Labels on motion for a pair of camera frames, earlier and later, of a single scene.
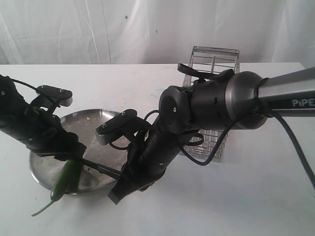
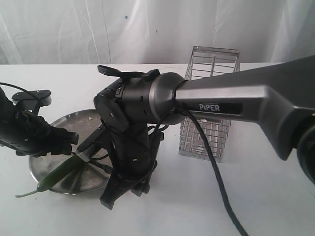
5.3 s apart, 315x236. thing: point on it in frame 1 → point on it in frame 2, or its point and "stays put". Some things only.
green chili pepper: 58,188 → 57,176
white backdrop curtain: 118,32 stays put
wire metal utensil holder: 205,62 stays put
